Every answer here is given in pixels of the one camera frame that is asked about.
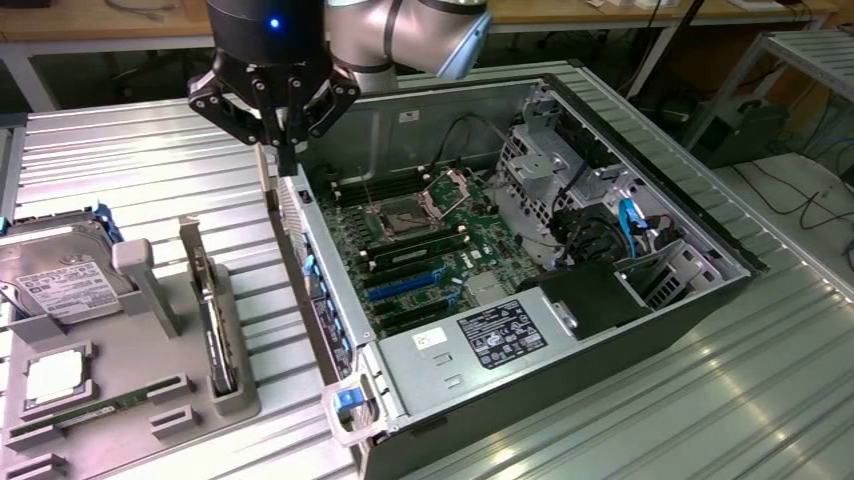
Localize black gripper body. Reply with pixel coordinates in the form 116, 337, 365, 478
204, 0, 336, 77

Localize black graphics card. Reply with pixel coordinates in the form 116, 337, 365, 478
177, 213, 240, 397

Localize black chair base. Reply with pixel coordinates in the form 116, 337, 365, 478
105, 47, 216, 97

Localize black RAM slots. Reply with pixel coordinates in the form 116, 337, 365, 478
328, 171, 429, 205

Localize metal socket cover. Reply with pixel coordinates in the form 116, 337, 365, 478
414, 168, 473, 222

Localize wooden desk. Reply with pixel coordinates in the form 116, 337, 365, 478
0, 0, 836, 45

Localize CPU socket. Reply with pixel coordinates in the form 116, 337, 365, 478
374, 196, 446, 240

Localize blue disk carrier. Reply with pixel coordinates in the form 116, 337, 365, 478
0, 200, 125, 242

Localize black fitted RAM stick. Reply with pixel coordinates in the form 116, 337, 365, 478
368, 233, 469, 268

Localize green motherboard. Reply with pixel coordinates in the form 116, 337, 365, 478
312, 164, 543, 339

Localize silver perforated drive cage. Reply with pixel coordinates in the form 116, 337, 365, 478
496, 82, 643, 267

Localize blue expansion slot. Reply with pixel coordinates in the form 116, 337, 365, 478
365, 271, 442, 302

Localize black expansion slot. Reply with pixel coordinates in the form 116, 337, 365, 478
370, 296, 449, 322

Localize silver hard disk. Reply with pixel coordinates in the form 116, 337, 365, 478
0, 212, 128, 324

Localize silver chipset heat sink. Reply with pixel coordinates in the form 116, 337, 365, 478
464, 273, 513, 305

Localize silver power supply unit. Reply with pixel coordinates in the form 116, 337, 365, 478
362, 287, 581, 422

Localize silver CPU chip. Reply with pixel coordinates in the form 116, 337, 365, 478
23, 351, 93, 402

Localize grey parts rack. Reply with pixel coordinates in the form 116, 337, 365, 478
0, 238, 262, 480

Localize silver disk bay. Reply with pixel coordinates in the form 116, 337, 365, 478
612, 238, 727, 310

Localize black floor device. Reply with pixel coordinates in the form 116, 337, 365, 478
692, 98, 792, 170

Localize green loose RAM stick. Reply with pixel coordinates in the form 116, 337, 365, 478
11, 387, 153, 432

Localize open black PC case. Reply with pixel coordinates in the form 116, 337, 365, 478
256, 72, 769, 480

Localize black looped case wire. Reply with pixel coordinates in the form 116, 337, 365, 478
430, 113, 516, 172

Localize black wire bundle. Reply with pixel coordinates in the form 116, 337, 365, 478
548, 203, 629, 267

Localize blue disk wire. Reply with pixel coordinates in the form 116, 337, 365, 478
617, 196, 647, 261

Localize grey metal shelf frame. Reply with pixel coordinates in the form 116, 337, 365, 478
679, 28, 854, 151

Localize black floor cable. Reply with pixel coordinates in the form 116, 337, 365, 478
731, 158, 854, 227

